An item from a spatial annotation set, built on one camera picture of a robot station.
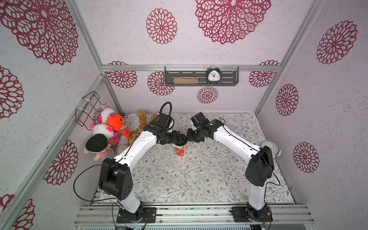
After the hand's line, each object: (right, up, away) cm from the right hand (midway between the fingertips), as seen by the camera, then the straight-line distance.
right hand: (185, 137), depth 85 cm
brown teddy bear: (-31, +13, +20) cm, 39 cm away
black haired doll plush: (-47, -3, -9) cm, 48 cm away
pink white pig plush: (-50, +5, -1) cm, 50 cm away
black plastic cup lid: (-1, -2, -2) cm, 3 cm away
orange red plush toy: (-43, +9, +3) cm, 44 cm away
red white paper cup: (-3, -8, +2) cm, 9 cm away
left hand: (-6, -2, 0) cm, 6 cm away
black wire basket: (-53, +17, -5) cm, 56 cm away
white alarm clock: (+59, -8, +10) cm, 60 cm away
